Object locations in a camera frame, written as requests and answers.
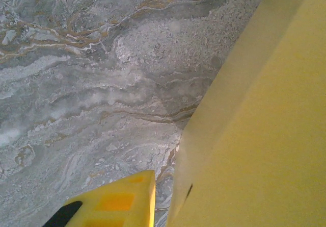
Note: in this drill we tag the yellow white paper box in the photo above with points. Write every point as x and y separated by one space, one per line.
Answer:
254 109

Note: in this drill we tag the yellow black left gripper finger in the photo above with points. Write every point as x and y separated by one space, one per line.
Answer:
114 206

